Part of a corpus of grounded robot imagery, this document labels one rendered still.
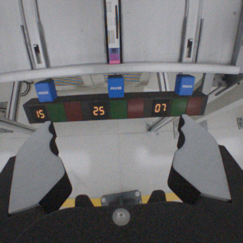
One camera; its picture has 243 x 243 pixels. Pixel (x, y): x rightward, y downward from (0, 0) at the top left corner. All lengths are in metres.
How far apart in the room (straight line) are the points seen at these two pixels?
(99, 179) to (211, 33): 0.86
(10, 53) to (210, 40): 0.30
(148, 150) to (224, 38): 0.76
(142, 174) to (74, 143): 0.48
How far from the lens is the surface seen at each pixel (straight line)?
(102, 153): 0.90
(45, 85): 0.23
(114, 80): 0.20
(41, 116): 0.28
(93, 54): 0.21
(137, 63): 0.19
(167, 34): 0.22
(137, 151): 0.90
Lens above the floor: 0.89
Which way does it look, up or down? 77 degrees down
